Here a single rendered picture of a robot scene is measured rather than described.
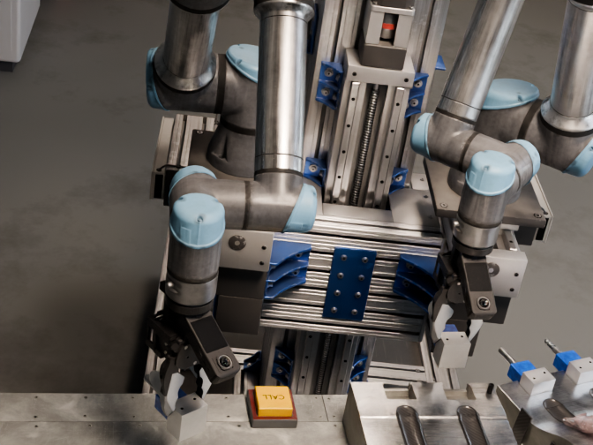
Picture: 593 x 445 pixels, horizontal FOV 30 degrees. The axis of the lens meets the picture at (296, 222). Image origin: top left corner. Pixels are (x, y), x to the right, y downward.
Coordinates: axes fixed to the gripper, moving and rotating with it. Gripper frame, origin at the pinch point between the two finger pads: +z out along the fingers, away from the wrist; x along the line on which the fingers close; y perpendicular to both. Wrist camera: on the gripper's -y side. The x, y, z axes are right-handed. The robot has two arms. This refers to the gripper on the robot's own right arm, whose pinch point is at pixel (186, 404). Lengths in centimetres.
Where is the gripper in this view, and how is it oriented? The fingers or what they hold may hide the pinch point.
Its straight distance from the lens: 175.1
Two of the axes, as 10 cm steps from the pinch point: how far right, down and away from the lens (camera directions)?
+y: -6.4, -4.8, 6.0
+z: -1.4, 8.4, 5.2
